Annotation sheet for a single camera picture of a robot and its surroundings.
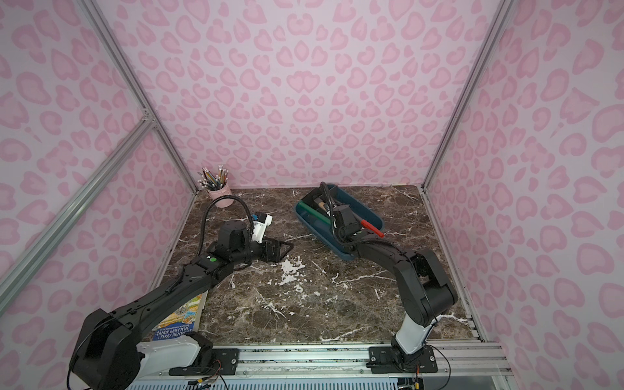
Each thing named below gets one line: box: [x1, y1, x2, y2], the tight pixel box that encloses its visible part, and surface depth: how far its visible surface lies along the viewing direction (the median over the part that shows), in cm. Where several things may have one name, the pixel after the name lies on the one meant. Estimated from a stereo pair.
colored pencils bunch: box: [196, 164, 230, 191], surface depth 107 cm
